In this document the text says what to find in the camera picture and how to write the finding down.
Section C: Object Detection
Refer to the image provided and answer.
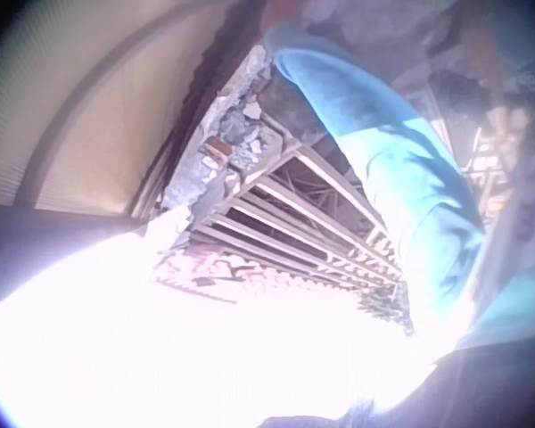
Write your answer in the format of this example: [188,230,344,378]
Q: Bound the wooden ladder frame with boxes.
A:
[462,104,518,224]

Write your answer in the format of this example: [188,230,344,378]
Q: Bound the beige roller shutter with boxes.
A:
[0,0,233,218]

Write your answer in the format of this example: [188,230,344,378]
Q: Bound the white slatted metal rack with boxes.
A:
[150,141,415,318]

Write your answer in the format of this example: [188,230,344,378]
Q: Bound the red brick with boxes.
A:
[203,136,233,159]

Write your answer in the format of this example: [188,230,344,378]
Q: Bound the grey stone rubble heap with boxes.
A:
[159,44,297,220]

